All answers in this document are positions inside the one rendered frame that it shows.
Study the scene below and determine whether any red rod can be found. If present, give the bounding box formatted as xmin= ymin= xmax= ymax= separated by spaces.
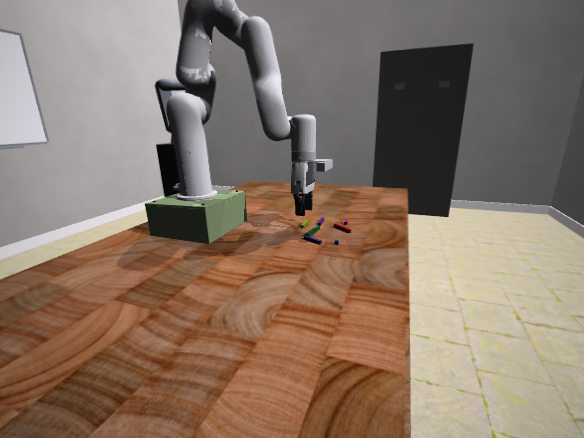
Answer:
xmin=334 ymin=224 xmax=351 ymax=233

